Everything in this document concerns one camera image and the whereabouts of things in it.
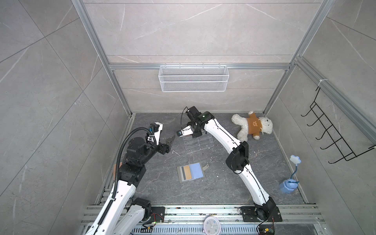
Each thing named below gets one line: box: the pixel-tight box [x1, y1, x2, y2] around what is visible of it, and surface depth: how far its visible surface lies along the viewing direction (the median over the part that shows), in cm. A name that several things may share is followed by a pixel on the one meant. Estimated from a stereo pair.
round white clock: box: [203, 216, 221, 235], surface depth 70 cm
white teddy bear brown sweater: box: [231, 110, 274, 142], surface depth 105 cm
